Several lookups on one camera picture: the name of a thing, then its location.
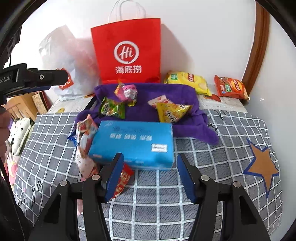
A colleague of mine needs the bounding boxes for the brown framed picture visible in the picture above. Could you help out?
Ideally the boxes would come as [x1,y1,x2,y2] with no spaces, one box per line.
[32,91,52,114]

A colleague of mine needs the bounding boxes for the red paper shopping bag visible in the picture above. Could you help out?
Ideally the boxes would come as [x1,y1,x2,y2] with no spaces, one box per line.
[91,17,161,84]

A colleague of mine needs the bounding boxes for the white pink snack packet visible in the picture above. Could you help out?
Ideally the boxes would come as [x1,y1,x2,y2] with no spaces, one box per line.
[75,114,98,181]

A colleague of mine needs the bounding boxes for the yellow chips bag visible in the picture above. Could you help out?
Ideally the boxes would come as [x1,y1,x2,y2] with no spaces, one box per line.
[164,71,212,96]

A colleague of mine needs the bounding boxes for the blue tissue pack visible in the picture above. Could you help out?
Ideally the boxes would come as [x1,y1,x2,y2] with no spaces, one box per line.
[88,120,174,170]

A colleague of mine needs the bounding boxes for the orange chips bag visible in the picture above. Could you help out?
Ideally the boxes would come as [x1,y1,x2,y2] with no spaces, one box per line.
[214,75,250,100]

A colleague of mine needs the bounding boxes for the white dotted cloth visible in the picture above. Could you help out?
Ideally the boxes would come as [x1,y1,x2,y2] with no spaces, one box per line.
[8,118,33,157]

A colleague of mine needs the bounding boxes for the green snack packet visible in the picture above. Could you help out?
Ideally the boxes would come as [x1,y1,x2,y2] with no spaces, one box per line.
[99,97,125,119]

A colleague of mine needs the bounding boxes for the red snack packet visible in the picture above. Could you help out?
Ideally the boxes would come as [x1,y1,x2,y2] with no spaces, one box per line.
[112,163,134,198]

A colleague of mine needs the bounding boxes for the wooden chair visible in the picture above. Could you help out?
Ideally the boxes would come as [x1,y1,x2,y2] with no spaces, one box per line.
[2,93,38,121]

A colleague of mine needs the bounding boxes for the brown door frame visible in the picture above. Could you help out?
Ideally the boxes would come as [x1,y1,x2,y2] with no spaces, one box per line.
[242,2,270,95]

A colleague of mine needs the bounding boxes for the person left hand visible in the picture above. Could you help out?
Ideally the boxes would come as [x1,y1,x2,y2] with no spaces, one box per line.
[0,106,11,163]

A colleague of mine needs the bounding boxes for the grey checked blanket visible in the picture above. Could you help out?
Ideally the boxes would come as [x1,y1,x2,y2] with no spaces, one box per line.
[13,110,283,240]

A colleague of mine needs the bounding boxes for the pink yellow snack packet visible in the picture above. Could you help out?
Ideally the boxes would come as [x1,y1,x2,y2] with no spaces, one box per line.
[114,82,137,106]

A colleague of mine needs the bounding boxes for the purple towel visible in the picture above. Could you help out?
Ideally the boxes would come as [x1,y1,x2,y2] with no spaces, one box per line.
[70,82,219,145]

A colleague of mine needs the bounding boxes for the white red candy packet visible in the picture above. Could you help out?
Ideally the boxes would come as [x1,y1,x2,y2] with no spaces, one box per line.
[147,95,173,108]

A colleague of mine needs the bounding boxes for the blue cookie packet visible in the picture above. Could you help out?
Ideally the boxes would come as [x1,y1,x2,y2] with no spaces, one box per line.
[67,133,78,147]

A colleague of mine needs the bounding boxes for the white Miniso plastic bag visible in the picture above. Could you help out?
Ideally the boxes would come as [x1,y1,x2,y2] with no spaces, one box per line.
[39,26,100,100]

